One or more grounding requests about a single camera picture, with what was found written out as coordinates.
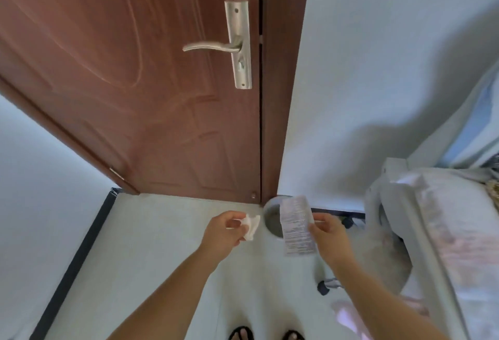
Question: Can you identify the light blue fabric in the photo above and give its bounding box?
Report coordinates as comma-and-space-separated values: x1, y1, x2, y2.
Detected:
441, 72, 499, 169

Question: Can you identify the white metal bed frame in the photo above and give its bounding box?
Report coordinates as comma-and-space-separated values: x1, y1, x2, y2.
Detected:
364, 63, 499, 340

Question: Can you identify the person's left hand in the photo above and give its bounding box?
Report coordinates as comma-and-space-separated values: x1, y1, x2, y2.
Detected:
198, 210, 250, 263

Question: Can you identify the white printed paper receipt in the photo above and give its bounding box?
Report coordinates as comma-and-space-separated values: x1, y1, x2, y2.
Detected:
280, 195, 317, 257

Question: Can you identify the silver door handle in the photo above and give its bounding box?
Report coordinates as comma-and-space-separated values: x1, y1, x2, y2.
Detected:
182, 0, 253, 90

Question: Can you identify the white tissue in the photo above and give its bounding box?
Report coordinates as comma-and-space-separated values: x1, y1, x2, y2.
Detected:
240, 214, 261, 242

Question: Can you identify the white round trash bin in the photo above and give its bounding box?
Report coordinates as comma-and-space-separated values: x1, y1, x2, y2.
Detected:
263, 195, 294, 243

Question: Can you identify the black baseboard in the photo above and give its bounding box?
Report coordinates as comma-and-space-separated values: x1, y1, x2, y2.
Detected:
29, 188, 122, 340

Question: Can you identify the brown wooden door frame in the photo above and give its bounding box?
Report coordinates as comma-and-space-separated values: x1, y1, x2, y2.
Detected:
260, 0, 313, 204

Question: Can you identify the grey caster with black wheel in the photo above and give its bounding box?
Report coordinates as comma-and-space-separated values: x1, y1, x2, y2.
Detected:
318, 278, 344, 297

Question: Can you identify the person's left forearm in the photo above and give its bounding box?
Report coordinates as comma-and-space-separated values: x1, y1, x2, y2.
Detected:
104, 249, 222, 340

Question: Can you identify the brown wooden door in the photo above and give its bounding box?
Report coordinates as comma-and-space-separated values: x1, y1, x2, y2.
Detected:
0, 0, 262, 204

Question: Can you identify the person's right forearm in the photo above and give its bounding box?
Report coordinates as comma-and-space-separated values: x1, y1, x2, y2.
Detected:
327, 255, 450, 340

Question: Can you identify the person's right hand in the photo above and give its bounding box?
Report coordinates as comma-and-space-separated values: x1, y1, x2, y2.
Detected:
309, 213, 354, 271

